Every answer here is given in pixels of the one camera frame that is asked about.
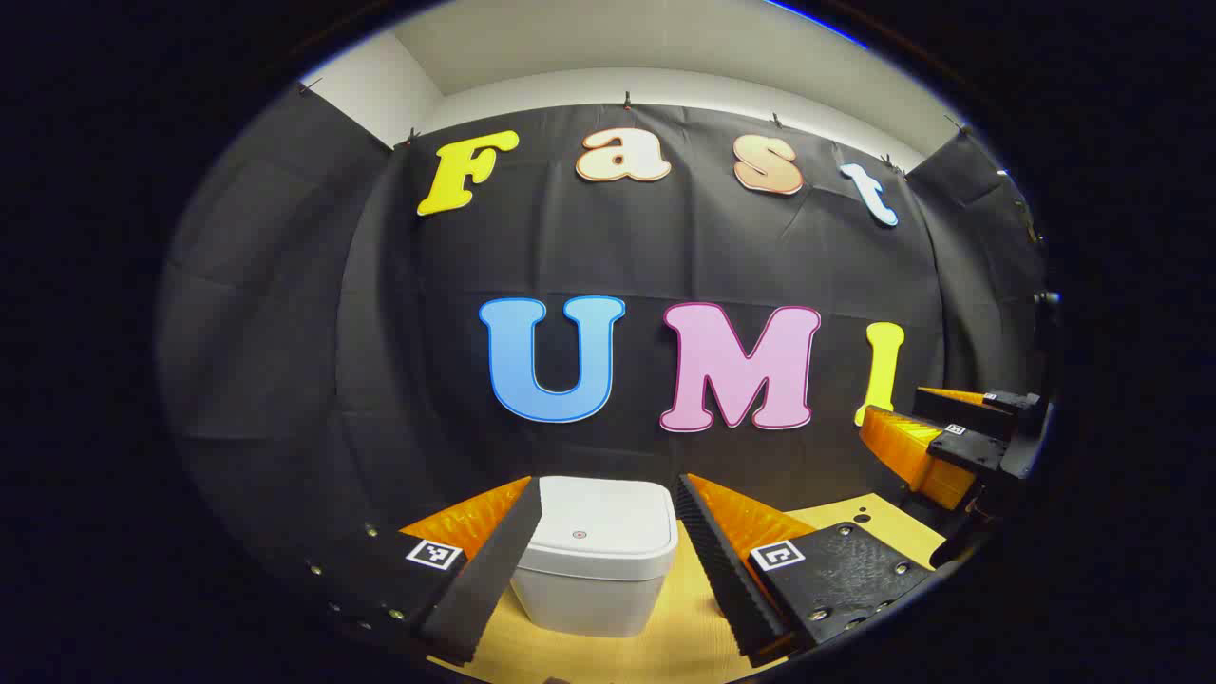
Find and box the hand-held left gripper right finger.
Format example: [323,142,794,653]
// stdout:
[673,472,937,669]

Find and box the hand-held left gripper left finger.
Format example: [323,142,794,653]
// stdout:
[304,475,544,666]

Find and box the white desktop garbage bin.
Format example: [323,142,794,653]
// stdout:
[510,475,680,639]

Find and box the black backdrop cloth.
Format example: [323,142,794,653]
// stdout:
[157,85,1055,609]

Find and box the wooden desktop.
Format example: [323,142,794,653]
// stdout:
[427,492,946,684]

